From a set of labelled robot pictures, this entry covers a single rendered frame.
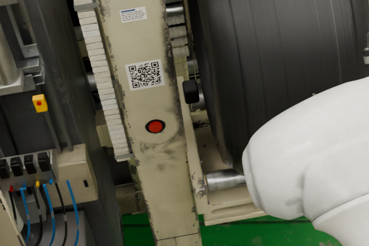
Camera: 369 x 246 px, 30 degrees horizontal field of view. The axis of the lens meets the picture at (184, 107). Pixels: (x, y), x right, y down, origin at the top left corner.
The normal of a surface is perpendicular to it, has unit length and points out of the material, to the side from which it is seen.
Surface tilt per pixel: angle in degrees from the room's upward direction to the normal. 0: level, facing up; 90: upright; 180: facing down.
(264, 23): 45
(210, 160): 0
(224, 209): 0
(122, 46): 90
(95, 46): 90
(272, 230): 0
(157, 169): 90
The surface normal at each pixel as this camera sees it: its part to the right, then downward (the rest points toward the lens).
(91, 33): 0.14, 0.69
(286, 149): -0.40, -0.27
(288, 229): -0.11, -0.70
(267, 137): -0.62, -0.54
